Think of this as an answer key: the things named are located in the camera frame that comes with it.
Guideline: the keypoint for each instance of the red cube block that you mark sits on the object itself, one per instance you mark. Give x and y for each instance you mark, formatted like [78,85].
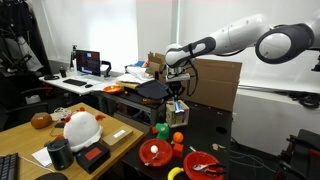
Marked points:
[178,150]

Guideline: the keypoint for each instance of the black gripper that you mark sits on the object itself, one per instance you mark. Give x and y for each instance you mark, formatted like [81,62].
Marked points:
[175,84]

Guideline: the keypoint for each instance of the green toy figure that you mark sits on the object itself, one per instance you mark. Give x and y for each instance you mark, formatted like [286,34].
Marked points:
[163,131]

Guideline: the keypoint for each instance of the black box red label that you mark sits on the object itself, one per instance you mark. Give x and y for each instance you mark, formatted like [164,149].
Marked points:
[92,157]

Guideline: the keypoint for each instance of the brown cardboard flat box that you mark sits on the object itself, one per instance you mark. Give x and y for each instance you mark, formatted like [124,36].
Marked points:
[117,138]

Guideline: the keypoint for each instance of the red bowl with pliers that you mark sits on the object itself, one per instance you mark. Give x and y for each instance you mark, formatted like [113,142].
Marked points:
[199,157]

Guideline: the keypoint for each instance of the black keyboard corner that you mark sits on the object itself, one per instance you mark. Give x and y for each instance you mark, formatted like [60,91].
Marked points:
[9,167]

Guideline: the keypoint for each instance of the white plush chicken toy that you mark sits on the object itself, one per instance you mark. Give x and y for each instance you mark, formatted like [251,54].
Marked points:
[81,130]

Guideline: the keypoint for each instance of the yellow banana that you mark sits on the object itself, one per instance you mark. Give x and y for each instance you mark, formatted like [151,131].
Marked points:
[173,172]

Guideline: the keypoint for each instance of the small open cardboard box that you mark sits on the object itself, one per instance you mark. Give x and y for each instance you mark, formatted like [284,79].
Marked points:
[156,64]

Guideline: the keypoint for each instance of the computer monitor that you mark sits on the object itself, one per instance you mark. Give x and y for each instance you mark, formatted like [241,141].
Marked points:
[88,62]

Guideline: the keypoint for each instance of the large cardboard box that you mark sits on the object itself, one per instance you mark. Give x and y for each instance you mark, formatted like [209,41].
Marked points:
[216,85]

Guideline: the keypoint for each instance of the orange bowl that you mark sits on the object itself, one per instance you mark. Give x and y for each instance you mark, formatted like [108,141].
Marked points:
[113,89]

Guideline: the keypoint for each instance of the red handled pliers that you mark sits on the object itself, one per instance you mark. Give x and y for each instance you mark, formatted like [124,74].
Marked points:
[213,168]

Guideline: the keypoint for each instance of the black keyboard on desk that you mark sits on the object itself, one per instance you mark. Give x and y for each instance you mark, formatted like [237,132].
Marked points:
[74,82]

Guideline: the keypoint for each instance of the wooden shape sorter box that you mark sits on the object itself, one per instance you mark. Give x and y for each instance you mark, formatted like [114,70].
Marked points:
[176,118]

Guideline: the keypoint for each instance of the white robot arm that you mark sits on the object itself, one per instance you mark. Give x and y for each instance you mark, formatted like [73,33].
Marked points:
[273,45]

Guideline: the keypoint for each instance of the black cylinder speaker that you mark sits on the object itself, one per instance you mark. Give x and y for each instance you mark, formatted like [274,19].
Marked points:
[60,153]

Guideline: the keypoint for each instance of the blue and white tube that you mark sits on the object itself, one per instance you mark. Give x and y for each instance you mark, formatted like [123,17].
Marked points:
[178,107]

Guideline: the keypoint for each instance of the white small ball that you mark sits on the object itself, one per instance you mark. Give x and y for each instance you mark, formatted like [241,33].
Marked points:
[154,149]

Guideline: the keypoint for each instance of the red bowl with ball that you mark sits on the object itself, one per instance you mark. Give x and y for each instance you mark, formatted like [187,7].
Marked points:
[162,157]

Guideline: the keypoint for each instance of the orange ball toy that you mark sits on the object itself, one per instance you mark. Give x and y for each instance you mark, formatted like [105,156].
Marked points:
[178,137]

